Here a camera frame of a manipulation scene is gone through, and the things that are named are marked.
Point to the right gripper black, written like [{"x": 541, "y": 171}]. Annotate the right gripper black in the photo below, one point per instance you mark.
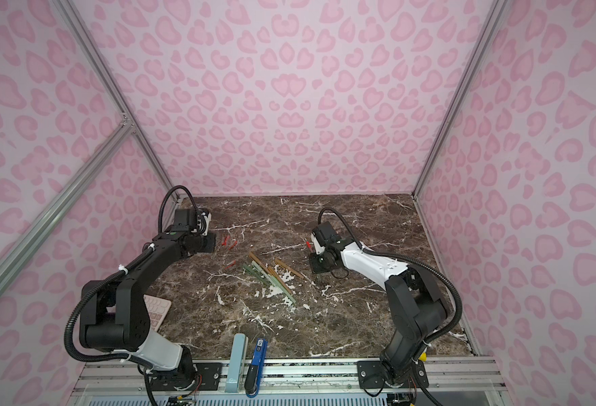
[{"x": 319, "y": 263}]

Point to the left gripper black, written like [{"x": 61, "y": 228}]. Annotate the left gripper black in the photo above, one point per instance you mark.
[{"x": 209, "y": 243}]

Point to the light green pen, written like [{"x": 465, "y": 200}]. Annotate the light green pen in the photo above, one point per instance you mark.
[{"x": 262, "y": 271}]

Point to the dark green pen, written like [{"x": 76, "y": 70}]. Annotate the dark green pen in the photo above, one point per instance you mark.
[{"x": 256, "y": 274}]

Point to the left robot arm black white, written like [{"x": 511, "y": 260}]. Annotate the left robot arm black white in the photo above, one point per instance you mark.
[{"x": 111, "y": 320}]

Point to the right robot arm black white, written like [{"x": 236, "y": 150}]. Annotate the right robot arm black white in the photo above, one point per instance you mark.
[{"x": 423, "y": 303}]

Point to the brown pen right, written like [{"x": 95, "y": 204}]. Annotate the brown pen right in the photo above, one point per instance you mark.
[{"x": 290, "y": 269}]

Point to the brown pen left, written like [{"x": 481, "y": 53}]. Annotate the brown pen left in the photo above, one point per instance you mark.
[{"x": 255, "y": 258}]

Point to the blue black utility tool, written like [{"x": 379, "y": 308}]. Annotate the blue black utility tool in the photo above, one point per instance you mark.
[{"x": 253, "y": 379}]

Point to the light blue eraser block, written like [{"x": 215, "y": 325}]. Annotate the light blue eraser block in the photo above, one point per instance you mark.
[{"x": 236, "y": 363}]

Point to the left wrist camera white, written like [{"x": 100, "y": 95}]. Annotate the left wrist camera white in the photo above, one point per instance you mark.
[{"x": 205, "y": 219}]

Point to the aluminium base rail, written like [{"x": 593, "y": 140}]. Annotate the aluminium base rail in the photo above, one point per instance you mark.
[{"x": 314, "y": 381}]

